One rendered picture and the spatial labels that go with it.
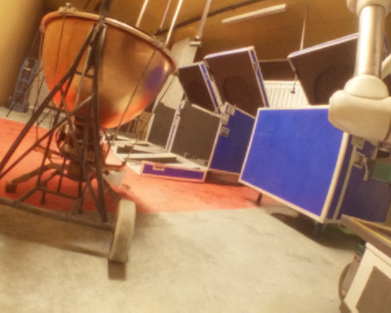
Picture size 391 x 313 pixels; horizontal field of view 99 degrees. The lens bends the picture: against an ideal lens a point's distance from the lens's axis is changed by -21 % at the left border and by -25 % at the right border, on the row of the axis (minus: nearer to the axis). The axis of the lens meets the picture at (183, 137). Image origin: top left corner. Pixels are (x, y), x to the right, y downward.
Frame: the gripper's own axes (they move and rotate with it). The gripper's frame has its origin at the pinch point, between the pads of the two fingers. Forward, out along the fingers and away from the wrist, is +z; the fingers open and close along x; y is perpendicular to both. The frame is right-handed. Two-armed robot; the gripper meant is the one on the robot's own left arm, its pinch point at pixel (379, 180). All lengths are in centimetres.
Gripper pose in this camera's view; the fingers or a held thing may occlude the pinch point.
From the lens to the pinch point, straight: 119.9
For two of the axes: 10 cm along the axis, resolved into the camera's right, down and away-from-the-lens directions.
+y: 2.7, 0.7, 9.6
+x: -9.2, -2.7, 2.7
